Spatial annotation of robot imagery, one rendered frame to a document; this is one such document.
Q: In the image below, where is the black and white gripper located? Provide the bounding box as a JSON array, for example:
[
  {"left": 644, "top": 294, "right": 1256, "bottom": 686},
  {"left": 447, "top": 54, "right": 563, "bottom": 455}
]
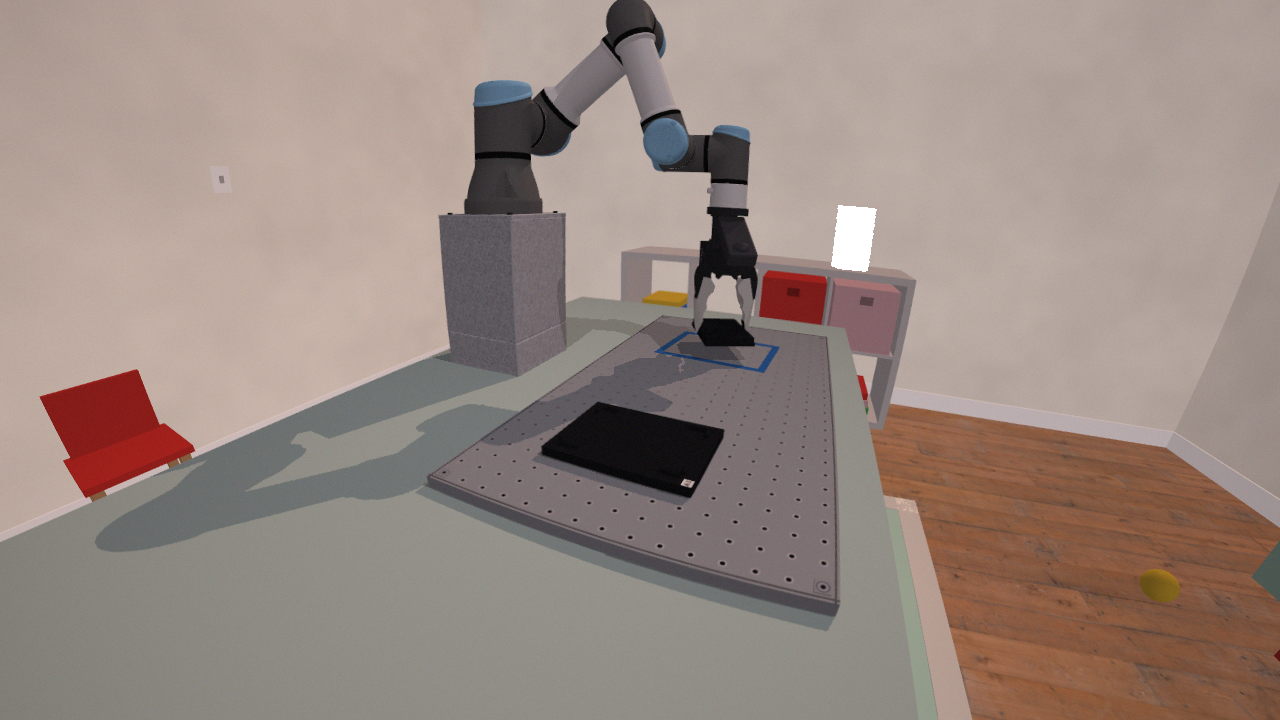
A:
[{"left": 694, "top": 208, "right": 758, "bottom": 333}]

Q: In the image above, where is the blue tape outline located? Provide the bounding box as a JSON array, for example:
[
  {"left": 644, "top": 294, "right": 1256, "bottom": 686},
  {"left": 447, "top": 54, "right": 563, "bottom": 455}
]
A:
[{"left": 655, "top": 331, "right": 780, "bottom": 373}]

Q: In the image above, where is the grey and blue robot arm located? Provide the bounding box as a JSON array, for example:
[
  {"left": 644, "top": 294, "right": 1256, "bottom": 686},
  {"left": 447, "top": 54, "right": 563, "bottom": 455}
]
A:
[{"left": 465, "top": 0, "right": 758, "bottom": 266}]

